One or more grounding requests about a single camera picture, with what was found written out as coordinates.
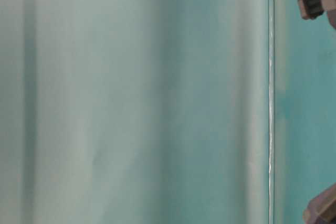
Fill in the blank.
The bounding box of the thin white wire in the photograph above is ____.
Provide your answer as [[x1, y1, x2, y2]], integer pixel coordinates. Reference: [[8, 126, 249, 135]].
[[267, 0, 275, 224]]

